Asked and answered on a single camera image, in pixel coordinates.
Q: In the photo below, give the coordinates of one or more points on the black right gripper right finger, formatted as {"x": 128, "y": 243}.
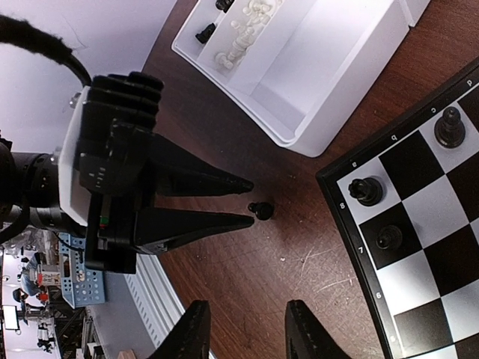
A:
{"x": 305, "y": 337}

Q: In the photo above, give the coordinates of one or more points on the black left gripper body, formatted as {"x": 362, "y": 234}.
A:
{"x": 116, "y": 131}

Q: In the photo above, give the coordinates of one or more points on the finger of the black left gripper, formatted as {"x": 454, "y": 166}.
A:
{"x": 158, "y": 230}
{"x": 179, "y": 173}

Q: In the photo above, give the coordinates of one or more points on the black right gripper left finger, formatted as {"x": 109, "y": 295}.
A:
{"x": 190, "y": 337}

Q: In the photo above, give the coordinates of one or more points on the white compartment tray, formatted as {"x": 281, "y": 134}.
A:
{"x": 309, "y": 68}

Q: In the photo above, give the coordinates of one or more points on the black chess piece corner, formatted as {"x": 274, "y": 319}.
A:
{"x": 367, "y": 191}

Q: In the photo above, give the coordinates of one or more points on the black silver chessboard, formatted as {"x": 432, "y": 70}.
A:
{"x": 422, "y": 297}

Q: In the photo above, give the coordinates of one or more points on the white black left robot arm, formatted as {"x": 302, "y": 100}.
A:
{"x": 30, "y": 197}

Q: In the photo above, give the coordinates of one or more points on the black chess piece pile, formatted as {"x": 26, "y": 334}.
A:
{"x": 224, "y": 5}

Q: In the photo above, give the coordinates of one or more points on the white chess piece pile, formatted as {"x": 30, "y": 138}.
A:
{"x": 258, "y": 15}

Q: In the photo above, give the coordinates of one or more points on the blue plastic basket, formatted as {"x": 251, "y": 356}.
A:
{"x": 80, "y": 287}

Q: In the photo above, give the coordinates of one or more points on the black pawn tray front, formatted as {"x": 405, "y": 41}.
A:
{"x": 204, "y": 35}

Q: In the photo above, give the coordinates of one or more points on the aluminium front rail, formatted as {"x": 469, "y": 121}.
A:
{"x": 155, "y": 298}

